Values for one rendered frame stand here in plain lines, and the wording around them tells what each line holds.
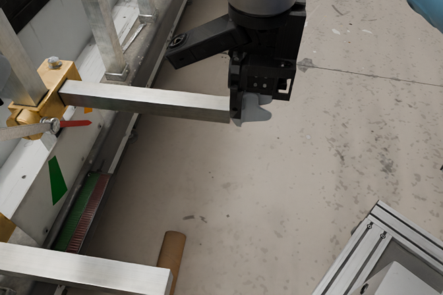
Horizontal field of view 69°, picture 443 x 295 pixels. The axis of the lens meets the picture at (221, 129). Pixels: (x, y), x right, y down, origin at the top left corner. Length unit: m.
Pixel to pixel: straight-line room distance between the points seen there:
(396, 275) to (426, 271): 0.95
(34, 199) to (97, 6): 0.37
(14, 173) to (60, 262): 0.41
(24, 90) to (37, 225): 0.21
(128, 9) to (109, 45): 0.49
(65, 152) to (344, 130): 1.34
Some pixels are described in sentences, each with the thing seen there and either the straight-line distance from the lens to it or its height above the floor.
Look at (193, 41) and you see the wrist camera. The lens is 0.41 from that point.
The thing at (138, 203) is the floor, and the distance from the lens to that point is 1.40.
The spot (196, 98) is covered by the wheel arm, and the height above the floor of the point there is 0.86.
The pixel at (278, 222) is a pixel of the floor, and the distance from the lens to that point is 1.34.
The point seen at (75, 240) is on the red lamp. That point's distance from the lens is 0.59.
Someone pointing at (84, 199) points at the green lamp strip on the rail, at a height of 0.70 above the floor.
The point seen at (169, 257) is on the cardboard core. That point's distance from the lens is 1.20.
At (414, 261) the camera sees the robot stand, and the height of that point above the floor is 0.21.
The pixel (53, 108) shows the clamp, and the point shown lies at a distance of 0.56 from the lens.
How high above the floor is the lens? 1.21
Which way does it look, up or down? 50 degrees down
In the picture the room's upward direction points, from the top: straight up
